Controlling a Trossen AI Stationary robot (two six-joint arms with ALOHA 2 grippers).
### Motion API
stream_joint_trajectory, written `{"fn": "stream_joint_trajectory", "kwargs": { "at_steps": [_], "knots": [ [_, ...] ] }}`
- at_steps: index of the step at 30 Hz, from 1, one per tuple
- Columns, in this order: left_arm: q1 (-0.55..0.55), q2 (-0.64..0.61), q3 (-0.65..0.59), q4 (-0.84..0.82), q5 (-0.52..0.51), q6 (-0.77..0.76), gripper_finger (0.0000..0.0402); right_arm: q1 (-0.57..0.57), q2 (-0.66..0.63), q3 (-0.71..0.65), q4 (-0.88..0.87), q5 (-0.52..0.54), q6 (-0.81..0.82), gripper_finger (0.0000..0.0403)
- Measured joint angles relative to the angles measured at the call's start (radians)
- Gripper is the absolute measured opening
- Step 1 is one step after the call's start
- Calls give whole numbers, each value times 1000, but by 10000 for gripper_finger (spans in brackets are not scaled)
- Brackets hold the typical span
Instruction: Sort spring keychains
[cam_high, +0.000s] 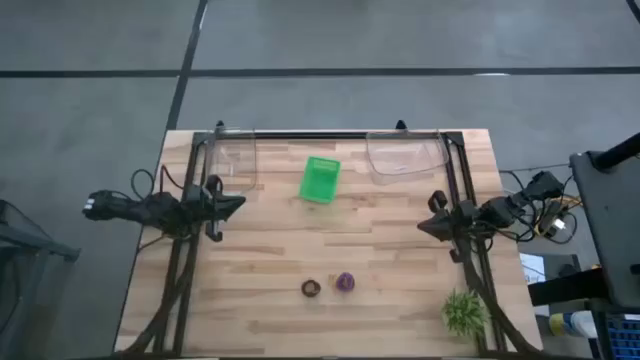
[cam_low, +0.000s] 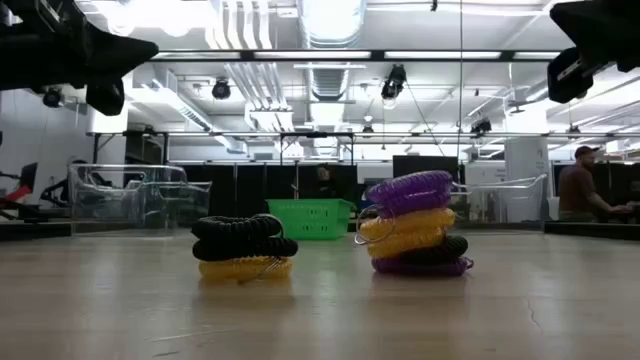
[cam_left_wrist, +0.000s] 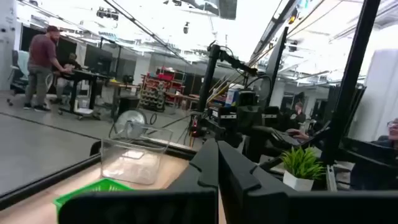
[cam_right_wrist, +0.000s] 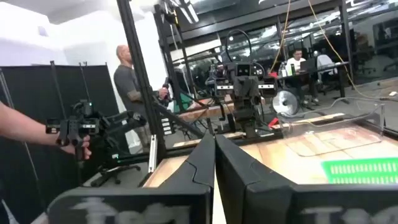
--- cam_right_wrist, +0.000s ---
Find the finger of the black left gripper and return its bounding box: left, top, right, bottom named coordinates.
left=233, top=77, right=248, bottom=105
left=247, top=77, right=261, bottom=105

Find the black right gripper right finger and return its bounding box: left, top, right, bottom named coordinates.
left=215, top=134, right=398, bottom=224

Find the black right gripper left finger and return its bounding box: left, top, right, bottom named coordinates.
left=46, top=132, right=216, bottom=224

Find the person's forearm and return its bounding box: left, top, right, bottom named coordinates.
left=0, top=101, right=68, bottom=147

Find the silver reflector dish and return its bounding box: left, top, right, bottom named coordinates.
left=271, top=89, right=300, bottom=116

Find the seated person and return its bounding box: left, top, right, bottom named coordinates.
left=285, top=49, right=321, bottom=105

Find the dark laptop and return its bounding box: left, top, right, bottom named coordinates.
left=300, top=57, right=318, bottom=73

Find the silver aluminium bar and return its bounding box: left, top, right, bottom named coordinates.
left=148, top=134, right=159, bottom=174

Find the background wooden table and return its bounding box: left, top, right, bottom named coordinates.
left=178, top=95, right=267, bottom=123

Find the grey office chair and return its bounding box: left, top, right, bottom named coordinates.
left=316, top=54, right=338, bottom=94

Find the black office desk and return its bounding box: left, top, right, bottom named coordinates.
left=276, top=61, right=351, bottom=105

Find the black chair base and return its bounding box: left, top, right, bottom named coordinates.
left=90, top=164, right=142, bottom=187

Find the clear plastic container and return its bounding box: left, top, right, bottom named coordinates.
left=278, top=103, right=386, bottom=158

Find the white ceiling light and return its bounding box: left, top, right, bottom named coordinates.
left=177, top=0, right=200, bottom=24

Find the person's hand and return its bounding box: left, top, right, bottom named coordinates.
left=60, top=134, right=93, bottom=161

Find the green plastic basket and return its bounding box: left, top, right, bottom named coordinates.
left=322, top=157, right=398, bottom=185

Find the standing person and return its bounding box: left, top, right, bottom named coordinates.
left=113, top=44, right=170, bottom=150

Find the black partition screen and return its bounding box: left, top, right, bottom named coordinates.
left=0, top=63, right=125, bottom=224

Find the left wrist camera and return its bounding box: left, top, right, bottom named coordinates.
left=235, top=63, right=253, bottom=78

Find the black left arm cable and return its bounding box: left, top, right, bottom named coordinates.
left=224, top=29, right=253, bottom=65

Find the yellow hanging cable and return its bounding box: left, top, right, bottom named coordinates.
left=269, top=0, right=292, bottom=74
left=307, top=0, right=382, bottom=100

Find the black background frame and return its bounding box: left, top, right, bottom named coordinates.
left=153, top=2, right=200, bottom=113

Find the black metal table frame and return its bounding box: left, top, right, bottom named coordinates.
left=116, top=0, right=215, bottom=175

